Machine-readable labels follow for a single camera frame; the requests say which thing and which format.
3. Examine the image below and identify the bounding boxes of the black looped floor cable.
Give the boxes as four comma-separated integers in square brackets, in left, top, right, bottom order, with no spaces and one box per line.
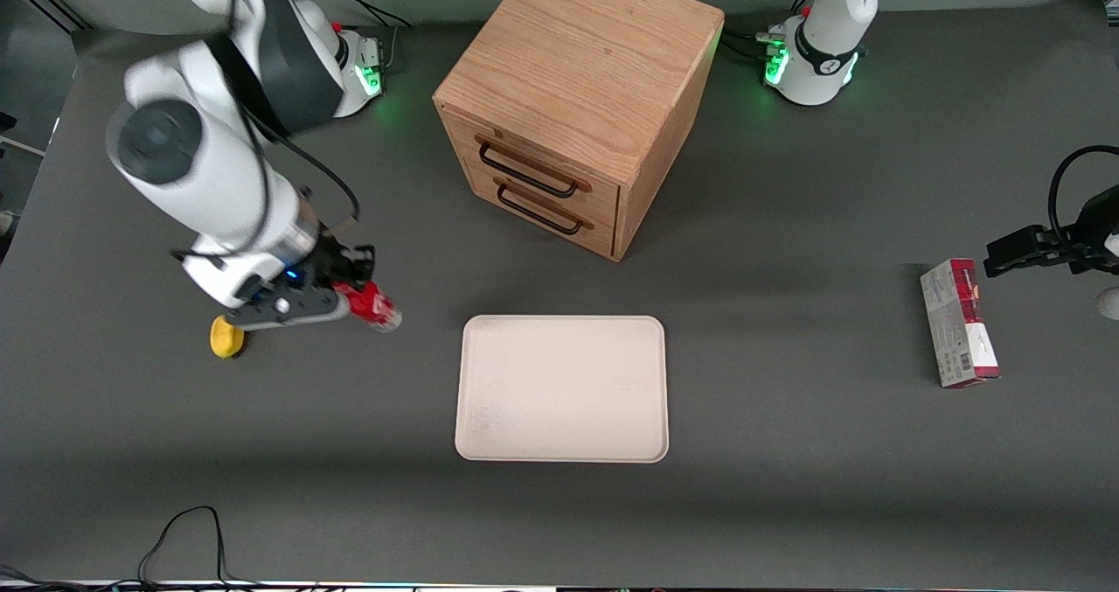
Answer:
[137,505,263,590]

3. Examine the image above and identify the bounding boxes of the black thin edge cable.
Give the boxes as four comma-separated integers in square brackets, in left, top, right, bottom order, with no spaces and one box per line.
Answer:
[0,563,84,591]

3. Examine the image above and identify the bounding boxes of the black arm base cables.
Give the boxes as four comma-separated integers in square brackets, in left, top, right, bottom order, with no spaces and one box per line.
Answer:
[329,0,413,31]
[720,0,819,61]

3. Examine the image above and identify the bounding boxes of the yellow lemon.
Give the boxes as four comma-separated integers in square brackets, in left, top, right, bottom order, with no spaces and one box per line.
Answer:
[210,317,247,359]

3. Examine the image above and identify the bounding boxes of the red and grey carton box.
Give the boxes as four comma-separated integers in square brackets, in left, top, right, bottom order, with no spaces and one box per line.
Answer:
[920,258,1002,389]

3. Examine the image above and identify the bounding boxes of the black right arm base cables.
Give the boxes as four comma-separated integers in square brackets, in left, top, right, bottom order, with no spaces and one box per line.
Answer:
[329,0,413,31]

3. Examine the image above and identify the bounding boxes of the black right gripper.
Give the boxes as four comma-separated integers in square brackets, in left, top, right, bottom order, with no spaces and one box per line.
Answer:
[293,225,379,294]

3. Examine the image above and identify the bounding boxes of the red coke bottle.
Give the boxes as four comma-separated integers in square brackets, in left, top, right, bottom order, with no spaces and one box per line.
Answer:
[332,281,404,334]

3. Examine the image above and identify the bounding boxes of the black left arm base cables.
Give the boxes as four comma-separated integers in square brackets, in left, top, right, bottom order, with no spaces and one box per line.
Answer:
[720,0,819,61]

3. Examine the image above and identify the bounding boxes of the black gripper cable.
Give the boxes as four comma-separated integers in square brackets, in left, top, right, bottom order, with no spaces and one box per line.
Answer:
[229,94,362,224]
[1048,144,1119,245]

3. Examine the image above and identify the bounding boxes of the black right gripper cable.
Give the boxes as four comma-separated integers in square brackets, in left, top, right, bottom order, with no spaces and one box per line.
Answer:
[229,94,362,224]

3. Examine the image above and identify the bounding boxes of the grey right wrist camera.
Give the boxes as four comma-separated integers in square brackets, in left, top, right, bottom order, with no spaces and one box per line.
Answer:
[222,282,352,331]

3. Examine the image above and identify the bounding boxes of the black metal drawer handle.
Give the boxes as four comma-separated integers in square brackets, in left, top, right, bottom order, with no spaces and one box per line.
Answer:
[494,179,596,236]
[476,135,594,199]

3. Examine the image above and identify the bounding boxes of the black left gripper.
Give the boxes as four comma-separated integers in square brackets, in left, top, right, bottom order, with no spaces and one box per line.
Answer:
[983,185,1119,279]

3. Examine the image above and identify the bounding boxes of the cream plastic tray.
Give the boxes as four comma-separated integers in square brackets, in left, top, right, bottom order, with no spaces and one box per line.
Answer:
[455,315,670,463]

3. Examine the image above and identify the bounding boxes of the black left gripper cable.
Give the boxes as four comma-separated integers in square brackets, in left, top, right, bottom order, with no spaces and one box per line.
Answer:
[1048,144,1119,245]

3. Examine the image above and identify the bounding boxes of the wooden drawer cabinet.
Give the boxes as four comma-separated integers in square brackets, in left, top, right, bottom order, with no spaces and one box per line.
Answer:
[433,0,726,263]

